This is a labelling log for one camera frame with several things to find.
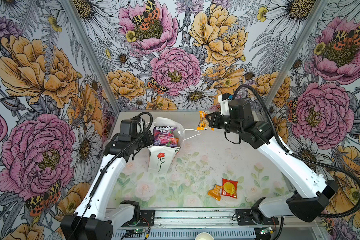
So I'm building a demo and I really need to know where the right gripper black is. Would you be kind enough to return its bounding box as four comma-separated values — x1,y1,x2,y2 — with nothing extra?
205,111,243,135

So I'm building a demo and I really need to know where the small orange snack packet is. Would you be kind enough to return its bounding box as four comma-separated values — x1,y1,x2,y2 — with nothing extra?
197,111,215,131

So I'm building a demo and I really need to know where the purple Fox's candy bag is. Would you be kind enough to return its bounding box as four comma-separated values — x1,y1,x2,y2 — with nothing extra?
153,126,178,148

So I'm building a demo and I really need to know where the white paper bag red flower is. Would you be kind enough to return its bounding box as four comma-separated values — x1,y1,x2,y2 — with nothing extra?
148,117,201,174

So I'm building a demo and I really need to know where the red orange snack packet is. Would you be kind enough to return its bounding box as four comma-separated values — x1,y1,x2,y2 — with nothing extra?
221,179,238,199

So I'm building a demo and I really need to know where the orange twisted candy wrapper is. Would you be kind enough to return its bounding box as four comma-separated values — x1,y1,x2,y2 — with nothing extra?
208,185,222,201

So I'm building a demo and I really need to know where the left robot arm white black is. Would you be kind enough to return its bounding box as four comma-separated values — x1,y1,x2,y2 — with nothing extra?
61,133,154,240

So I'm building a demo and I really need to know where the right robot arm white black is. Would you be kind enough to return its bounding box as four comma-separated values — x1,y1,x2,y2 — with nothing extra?
206,112,338,224

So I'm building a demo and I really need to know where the white paper cup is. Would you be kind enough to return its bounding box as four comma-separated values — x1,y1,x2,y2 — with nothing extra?
195,232,215,240

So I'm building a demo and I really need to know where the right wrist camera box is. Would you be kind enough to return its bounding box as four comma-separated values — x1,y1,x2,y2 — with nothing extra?
218,92,253,121

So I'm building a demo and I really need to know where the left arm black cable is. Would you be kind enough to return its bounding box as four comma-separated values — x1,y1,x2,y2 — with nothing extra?
67,112,154,238

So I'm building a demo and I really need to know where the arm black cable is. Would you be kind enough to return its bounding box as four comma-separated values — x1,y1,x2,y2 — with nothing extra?
232,83,360,219
67,112,154,238

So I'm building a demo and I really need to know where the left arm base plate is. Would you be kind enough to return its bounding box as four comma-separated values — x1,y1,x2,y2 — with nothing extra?
122,210,156,227

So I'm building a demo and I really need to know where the aluminium front rail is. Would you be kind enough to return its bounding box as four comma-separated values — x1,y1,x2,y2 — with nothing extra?
64,206,326,240

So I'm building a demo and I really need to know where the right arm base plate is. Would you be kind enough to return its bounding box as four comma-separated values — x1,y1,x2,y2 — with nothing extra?
233,209,280,226

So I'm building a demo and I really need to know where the right metal corner post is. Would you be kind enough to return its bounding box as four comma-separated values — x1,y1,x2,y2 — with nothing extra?
265,0,329,108

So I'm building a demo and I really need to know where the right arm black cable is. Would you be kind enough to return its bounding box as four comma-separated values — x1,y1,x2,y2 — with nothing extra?
232,83,360,219

